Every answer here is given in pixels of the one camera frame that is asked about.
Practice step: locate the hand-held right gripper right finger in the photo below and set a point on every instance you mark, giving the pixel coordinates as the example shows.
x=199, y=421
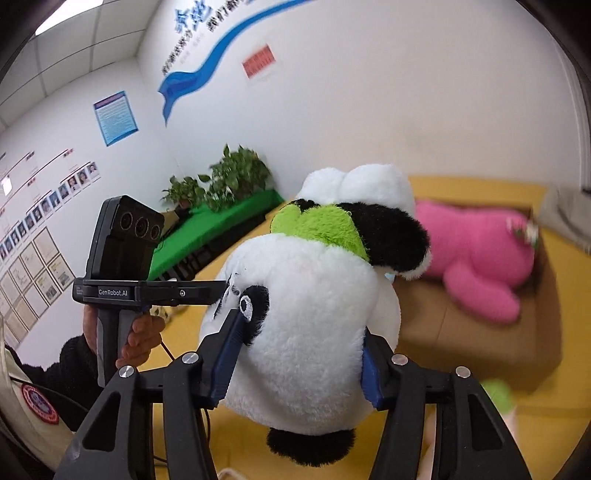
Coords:
x=371, y=374

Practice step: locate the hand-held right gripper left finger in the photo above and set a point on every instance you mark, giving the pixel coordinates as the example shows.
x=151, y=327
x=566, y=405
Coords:
x=228, y=355

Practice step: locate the white panda plush toy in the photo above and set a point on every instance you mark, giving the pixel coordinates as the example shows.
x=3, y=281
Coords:
x=300, y=323

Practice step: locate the brown cardboard box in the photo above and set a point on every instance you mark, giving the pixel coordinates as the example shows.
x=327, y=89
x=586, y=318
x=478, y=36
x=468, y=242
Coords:
x=461, y=350

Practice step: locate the bright pink plush toy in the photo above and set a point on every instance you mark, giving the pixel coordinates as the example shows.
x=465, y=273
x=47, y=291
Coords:
x=471, y=244

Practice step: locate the person's left forearm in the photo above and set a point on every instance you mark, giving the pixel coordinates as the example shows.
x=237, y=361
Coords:
x=69, y=369

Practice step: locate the row of portrait photos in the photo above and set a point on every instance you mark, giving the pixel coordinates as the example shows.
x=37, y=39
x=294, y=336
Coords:
x=60, y=191

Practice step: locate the small potted green plant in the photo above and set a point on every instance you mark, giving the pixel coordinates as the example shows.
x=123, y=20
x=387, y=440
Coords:
x=184, y=191

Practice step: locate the group of framed certificates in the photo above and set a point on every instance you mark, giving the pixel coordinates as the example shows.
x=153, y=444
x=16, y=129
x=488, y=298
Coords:
x=37, y=281

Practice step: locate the large potted green plant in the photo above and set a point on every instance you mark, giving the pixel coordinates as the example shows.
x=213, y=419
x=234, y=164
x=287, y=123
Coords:
x=240, y=173

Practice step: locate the white jacket with badge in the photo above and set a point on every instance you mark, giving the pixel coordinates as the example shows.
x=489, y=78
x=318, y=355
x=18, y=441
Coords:
x=27, y=415

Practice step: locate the ceiling light panel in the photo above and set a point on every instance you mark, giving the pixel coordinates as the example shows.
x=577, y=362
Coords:
x=64, y=16

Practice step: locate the grey cloth bag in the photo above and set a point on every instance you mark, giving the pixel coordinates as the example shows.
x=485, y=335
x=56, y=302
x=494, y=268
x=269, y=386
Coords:
x=565, y=217

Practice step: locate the blue wall poster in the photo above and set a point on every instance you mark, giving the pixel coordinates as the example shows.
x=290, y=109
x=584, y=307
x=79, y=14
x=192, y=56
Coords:
x=116, y=117

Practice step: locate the blue wave wall decal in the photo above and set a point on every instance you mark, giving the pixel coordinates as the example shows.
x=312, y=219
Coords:
x=203, y=64

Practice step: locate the red wall notice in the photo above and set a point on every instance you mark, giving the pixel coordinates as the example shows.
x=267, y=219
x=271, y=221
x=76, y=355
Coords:
x=259, y=61

